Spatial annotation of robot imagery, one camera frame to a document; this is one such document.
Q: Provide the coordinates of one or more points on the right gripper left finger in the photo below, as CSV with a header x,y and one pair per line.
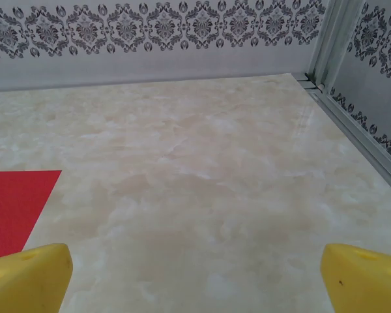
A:
x,y
29,280

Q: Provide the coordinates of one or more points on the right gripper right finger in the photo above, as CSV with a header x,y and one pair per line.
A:
x,y
368,283

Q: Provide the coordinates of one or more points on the red square paper sheet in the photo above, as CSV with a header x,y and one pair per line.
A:
x,y
13,208

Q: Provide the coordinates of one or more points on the aluminium side rail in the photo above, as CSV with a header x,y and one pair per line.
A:
x,y
361,130

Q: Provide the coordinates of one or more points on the aluminium frame post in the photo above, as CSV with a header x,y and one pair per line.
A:
x,y
339,42

